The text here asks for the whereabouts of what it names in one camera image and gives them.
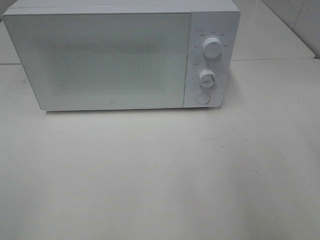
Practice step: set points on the white dial knob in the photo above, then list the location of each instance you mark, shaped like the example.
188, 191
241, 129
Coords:
212, 47
207, 78

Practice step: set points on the white microwave door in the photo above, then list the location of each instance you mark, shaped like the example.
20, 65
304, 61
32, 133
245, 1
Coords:
103, 61

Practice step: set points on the round door release button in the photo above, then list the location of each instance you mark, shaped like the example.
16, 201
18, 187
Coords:
203, 98

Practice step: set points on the white microwave oven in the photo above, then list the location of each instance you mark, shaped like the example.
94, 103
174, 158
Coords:
124, 54

